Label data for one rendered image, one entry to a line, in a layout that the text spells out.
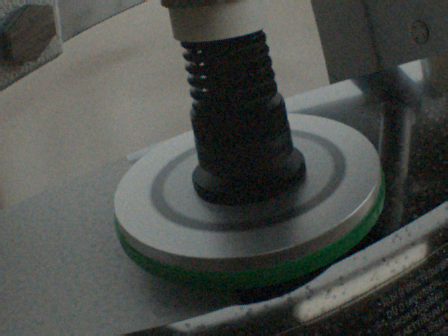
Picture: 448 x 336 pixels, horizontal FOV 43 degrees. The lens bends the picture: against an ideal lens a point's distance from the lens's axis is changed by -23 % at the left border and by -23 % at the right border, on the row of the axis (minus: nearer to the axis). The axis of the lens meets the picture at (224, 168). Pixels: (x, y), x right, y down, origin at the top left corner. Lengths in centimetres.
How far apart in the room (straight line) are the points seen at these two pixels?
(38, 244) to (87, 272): 9
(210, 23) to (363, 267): 22
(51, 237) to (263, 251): 26
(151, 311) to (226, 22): 22
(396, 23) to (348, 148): 120
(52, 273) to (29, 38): 33
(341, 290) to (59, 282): 24
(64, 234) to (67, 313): 14
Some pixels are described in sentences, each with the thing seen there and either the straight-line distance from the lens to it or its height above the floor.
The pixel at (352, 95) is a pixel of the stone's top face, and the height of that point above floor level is 85.
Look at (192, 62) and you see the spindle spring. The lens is 50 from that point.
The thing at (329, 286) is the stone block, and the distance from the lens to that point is 52.
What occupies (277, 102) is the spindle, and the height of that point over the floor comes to 96.
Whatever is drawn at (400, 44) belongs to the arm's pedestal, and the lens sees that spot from 175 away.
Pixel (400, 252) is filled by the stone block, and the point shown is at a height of 83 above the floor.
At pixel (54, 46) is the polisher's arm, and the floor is 109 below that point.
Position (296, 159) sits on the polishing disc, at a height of 91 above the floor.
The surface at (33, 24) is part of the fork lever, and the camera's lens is 29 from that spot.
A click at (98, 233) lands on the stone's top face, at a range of 62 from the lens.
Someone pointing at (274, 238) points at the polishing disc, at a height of 91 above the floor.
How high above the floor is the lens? 116
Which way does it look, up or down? 27 degrees down
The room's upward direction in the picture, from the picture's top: 11 degrees counter-clockwise
